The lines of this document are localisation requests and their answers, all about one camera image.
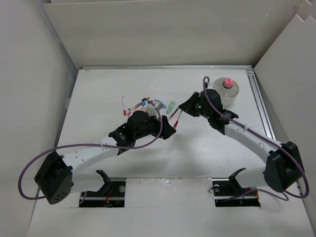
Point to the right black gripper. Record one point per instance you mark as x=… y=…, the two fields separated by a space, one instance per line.
x=188 y=105

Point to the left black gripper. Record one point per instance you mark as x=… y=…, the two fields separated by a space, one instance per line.
x=167 y=129

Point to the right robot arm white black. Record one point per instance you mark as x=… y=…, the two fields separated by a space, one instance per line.
x=283 y=164

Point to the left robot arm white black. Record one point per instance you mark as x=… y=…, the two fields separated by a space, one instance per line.
x=60 y=175

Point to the green highlighter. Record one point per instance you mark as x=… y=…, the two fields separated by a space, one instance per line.
x=170 y=107

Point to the white round divided container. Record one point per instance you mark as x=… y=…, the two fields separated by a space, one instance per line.
x=228 y=96

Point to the purple capped pen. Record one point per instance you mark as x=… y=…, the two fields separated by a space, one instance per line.
x=138 y=103

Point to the white red pen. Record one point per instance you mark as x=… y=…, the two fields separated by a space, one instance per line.
x=124 y=106

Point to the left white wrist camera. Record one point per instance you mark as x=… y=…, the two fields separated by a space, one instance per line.
x=153 y=107

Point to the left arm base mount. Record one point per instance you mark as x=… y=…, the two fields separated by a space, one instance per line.
x=111 y=194

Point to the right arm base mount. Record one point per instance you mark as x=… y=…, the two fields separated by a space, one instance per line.
x=226 y=193

